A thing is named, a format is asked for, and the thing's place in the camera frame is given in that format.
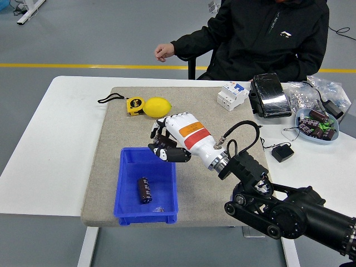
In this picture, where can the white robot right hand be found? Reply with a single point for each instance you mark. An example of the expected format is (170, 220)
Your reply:
(192, 133)

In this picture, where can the person's right hand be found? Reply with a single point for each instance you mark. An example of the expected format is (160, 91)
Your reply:
(164, 52)

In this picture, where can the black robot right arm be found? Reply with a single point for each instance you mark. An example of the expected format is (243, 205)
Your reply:
(300, 214)

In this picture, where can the person's right forearm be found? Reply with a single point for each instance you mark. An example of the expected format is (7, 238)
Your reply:
(192, 46)

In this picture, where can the blue plastic box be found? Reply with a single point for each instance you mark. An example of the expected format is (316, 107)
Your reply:
(164, 192)

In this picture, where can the black chair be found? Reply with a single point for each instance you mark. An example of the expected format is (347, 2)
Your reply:
(192, 66)

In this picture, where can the yellow lemon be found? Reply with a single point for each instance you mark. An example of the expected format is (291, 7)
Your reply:
(156, 107)

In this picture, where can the white circuit breaker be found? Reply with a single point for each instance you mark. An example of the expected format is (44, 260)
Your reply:
(231, 97)

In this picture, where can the yellow tape measure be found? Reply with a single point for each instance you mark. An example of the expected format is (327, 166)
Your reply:
(135, 105)

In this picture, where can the white floor stand base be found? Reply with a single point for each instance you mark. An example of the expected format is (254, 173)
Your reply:
(212, 7)

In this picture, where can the grey-brown mat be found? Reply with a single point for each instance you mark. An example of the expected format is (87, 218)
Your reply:
(125, 130)

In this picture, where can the small metal scrap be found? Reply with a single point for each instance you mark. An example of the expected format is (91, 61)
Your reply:
(158, 209)

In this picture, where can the black plastic-wrapped case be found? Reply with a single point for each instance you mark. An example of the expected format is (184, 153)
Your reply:
(269, 97)

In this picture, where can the person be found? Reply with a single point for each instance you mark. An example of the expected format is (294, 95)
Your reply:
(264, 36)

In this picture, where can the clear bag of metal nuts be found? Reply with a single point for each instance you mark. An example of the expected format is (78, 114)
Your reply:
(299, 97)

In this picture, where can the light blue bowl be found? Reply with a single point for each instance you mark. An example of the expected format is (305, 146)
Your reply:
(322, 142)

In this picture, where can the green plastic connectors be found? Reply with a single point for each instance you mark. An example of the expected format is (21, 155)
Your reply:
(324, 125)

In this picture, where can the white table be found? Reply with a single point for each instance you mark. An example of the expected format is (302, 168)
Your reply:
(55, 139)

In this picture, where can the clear bag of blue parts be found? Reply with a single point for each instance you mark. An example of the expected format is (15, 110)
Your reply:
(331, 89)

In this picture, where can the light blue object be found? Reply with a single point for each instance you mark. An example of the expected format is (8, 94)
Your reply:
(3, 4)

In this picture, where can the white desk frame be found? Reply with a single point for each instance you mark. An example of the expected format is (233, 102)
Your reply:
(27, 15)

